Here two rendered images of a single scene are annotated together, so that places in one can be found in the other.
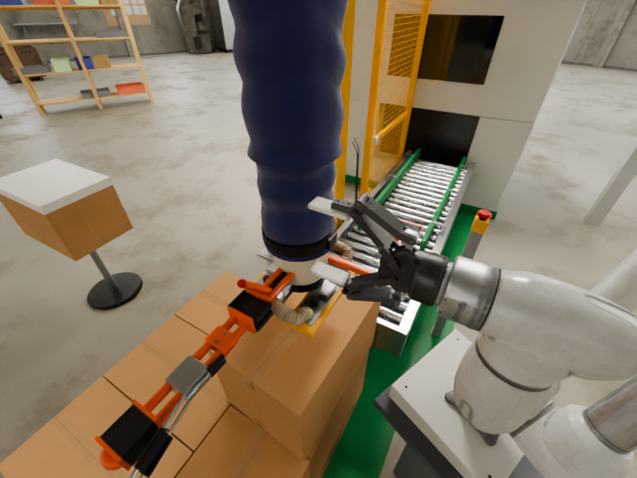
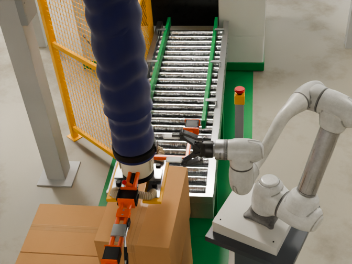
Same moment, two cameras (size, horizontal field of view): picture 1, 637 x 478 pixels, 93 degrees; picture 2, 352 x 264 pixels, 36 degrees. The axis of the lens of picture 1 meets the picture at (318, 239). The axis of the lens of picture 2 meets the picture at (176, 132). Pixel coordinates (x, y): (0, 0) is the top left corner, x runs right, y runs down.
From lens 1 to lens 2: 1.86 m
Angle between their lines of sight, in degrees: 16
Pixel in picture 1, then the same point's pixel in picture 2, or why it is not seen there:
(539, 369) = (243, 163)
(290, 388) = (156, 239)
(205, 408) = not seen: outside the picture
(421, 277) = (207, 149)
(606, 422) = (301, 186)
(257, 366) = (131, 237)
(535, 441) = (283, 210)
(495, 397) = (239, 178)
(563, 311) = (242, 146)
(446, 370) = (241, 202)
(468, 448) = (261, 234)
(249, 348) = not seen: hidden behind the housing
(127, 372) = not seen: outside the picture
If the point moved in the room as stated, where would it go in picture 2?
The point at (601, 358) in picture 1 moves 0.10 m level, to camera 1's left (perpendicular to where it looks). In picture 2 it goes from (253, 154) to (232, 162)
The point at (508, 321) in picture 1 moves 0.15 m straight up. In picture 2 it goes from (232, 153) to (232, 125)
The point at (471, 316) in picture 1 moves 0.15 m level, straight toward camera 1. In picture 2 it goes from (223, 155) to (216, 180)
